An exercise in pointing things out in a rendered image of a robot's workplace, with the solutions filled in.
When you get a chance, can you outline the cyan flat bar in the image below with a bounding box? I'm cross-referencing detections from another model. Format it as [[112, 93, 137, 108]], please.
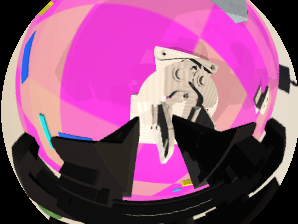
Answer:
[[39, 113, 51, 144]]

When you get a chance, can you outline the yellow long bar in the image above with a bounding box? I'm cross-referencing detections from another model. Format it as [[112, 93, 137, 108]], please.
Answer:
[[181, 180, 193, 186]]

